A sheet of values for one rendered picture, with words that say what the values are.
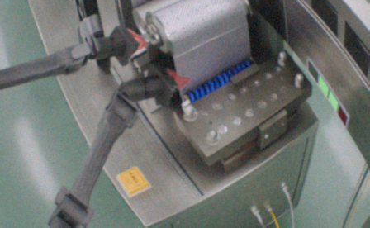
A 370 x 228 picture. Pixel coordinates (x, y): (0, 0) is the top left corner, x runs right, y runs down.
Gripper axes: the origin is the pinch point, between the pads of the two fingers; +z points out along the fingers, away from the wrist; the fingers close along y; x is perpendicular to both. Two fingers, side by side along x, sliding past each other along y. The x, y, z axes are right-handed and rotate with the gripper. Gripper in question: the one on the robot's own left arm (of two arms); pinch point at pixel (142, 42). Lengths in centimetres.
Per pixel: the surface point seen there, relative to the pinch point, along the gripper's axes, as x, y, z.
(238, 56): 3.2, 11.0, 28.0
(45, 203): -137, -32, 38
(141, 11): 3.1, -10.5, 5.4
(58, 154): -121, -51, 60
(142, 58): -7.5, -1.3, 6.7
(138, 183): -34.7, 20.7, 4.6
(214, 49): 4.7, 9.5, 16.8
